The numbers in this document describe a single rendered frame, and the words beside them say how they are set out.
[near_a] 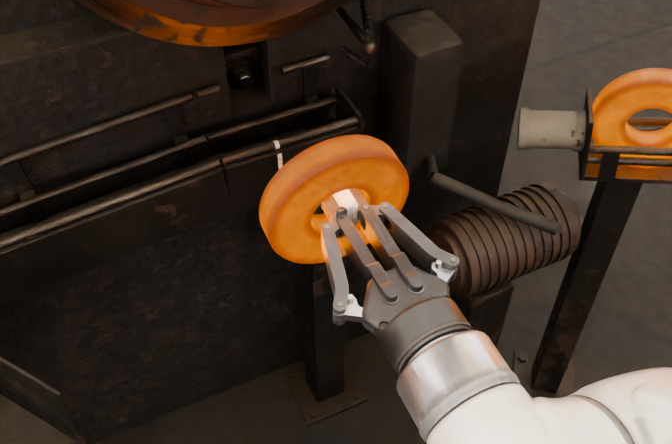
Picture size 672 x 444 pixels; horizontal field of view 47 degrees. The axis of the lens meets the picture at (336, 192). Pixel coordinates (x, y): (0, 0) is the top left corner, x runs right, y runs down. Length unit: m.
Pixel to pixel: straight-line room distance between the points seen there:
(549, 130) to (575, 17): 1.55
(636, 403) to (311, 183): 0.33
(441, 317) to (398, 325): 0.04
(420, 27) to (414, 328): 0.53
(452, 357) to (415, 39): 0.54
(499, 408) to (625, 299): 1.25
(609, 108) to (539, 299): 0.76
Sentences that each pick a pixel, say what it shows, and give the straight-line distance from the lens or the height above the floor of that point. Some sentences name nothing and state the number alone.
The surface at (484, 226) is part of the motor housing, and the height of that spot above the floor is 0.53.
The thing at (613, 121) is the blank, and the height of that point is 0.71.
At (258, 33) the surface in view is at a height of 0.89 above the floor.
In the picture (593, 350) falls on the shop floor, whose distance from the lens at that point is 1.74.
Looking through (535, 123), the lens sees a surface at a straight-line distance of 1.11.
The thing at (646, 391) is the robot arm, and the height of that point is 0.84.
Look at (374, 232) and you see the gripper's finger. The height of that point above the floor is 0.85.
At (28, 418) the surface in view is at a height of 0.61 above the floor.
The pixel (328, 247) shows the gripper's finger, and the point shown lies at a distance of 0.71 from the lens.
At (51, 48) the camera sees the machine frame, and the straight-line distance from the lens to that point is 0.96.
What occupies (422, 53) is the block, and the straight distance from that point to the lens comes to 1.03.
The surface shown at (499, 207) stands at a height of 0.57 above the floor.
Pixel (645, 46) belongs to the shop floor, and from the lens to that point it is 2.59.
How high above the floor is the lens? 1.40
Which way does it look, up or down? 46 degrees down
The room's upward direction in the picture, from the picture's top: straight up
